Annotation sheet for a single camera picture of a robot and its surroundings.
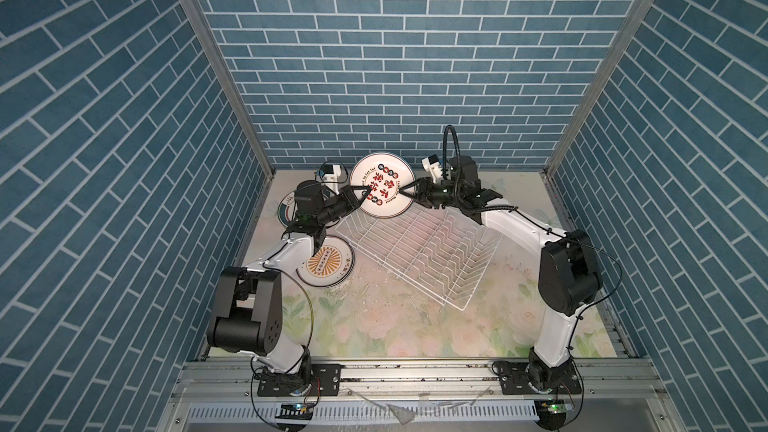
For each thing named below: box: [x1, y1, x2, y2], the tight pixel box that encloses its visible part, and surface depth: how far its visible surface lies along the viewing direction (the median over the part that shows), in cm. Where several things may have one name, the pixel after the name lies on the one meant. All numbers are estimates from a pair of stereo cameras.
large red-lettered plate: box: [350, 152, 415, 219], surface depth 86 cm
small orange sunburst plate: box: [296, 235, 355, 287], surface depth 93 cm
